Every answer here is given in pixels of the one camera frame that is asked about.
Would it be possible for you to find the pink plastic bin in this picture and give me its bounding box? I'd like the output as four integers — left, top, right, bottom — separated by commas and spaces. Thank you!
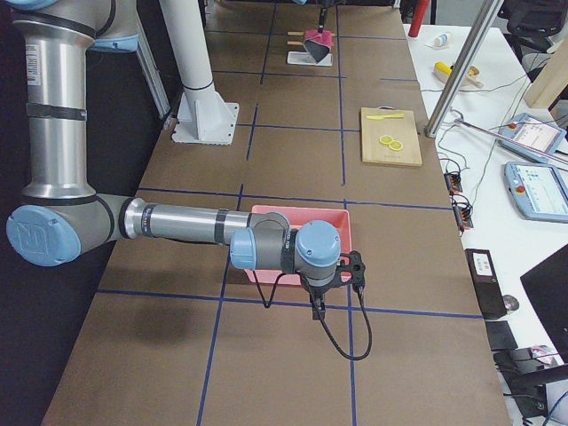
244, 204, 352, 287

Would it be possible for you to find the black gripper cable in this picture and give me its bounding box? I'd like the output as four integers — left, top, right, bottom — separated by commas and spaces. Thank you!
256, 270, 373, 362

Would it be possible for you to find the teach pendant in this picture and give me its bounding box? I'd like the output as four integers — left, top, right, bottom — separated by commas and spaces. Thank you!
497, 113, 566, 163
503, 162, 567, 223

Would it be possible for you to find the red cylinder bottle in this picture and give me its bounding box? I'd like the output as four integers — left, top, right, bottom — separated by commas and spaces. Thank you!
408, 0, 430, 38

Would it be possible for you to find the teach pendant near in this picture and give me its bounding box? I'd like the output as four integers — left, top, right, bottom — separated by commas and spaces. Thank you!
503, 162, 567, 223

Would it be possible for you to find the lemon slice upper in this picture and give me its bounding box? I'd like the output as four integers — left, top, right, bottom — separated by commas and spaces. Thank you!
379, 135, 393, 146

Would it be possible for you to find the white rectangular tray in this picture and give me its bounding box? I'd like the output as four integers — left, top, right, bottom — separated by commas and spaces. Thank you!
287, 51, 333, 67

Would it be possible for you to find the wooden dustpan with corn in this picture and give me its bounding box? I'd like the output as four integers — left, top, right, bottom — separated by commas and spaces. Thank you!
433, 61, 485, 91

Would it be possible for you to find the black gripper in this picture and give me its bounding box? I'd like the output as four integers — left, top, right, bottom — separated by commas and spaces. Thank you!
318, 0, 332, 31
305, 250, 366, 320

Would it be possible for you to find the lemon slice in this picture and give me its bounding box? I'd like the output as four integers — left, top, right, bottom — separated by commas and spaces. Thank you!
387, 140, 404, 152
379, 135, 393, 146

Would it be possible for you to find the lemon slice lower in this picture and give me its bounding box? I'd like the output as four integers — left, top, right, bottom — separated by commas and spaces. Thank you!
387, 140, 404, 152

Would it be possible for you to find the aluminium frame post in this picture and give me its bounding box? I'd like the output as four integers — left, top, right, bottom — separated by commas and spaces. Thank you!
424, 0, 503, 138

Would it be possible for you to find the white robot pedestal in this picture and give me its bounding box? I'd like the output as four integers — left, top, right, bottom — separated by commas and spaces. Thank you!
160, 0, 240, 146

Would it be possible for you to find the teach pendant far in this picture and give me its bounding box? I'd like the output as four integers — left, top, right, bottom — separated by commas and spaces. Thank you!
497, 113, 566, 163

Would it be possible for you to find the bamboo cutting board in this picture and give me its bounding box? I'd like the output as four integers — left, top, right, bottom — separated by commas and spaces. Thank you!
360, 107, 422, 167

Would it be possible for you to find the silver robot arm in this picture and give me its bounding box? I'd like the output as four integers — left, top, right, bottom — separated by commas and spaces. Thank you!
6, 1, 365, 320

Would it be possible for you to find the black box device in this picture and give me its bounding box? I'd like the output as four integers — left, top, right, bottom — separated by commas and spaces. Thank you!
464, 248, 507, 320

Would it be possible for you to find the pink and grey cloth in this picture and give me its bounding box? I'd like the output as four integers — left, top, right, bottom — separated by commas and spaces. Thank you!
303, 29, 334, 63

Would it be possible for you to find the white blue tube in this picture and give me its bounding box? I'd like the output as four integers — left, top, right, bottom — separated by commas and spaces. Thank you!
426, 32, 453, 50

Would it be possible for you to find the yellow plastic knife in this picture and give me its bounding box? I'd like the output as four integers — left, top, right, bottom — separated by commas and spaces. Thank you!
365, 113, 405, 121

